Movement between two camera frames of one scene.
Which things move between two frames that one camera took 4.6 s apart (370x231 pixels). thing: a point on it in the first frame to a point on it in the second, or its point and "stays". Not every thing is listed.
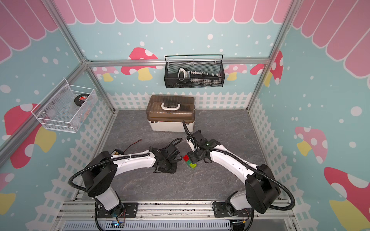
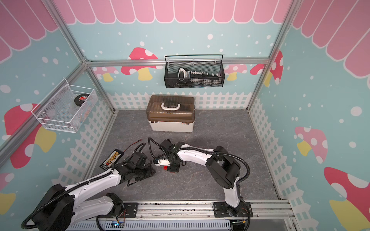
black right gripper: x=191 y=157 to x=174 y=170
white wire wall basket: x=66 y=108 stays
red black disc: x=79 y=99 stays
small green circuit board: x=116 y=224 stays
